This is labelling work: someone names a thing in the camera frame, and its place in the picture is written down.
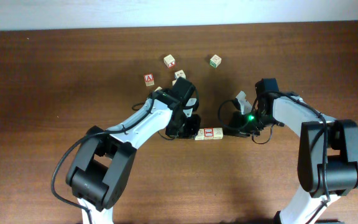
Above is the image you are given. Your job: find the wooden block red K side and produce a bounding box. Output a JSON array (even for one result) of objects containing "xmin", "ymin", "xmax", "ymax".
[{"xmin": 163, "ymin": 54, "xmax": 176, "ymax": 68}]

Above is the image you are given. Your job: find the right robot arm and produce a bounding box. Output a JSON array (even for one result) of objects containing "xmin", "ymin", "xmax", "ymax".
[{"xmin": 224, "ymin": 78, "xmax": 358, "ymax": 224}]

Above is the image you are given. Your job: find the wooden block red I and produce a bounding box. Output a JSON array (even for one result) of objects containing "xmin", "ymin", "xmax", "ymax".
[{"xmin": 203, "ymin": 128, "xmax": 214, "ymax": 140}]

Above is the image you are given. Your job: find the wooden block blue Z side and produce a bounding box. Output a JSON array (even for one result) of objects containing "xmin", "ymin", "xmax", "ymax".
[{"xmin": 213, "ymin": 128, "xmax": 224, "ymax": 139}]

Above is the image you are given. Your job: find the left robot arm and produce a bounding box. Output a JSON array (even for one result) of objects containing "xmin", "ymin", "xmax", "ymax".
[{"xmin": 66, "ymin": 78, "xmax": 201, "ymax": 223}]

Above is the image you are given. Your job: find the wooden block red A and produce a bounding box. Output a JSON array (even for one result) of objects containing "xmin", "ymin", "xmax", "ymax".
[{"xmin": 144, "ymin": 73, "xmax": 155, "ymax": 86}]

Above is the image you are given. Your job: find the wooden block blue 5 side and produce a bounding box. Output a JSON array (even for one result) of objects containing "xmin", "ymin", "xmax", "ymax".
[{"xmin": 174, "ymin": 70, "xmax": 186, "ymax": 80}]

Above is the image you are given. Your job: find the wooden block green R side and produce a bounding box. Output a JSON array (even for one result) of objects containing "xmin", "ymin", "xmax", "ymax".
[{"xmin": 209, "ymin": 55, "xmax": 222, "ymax": 68}]

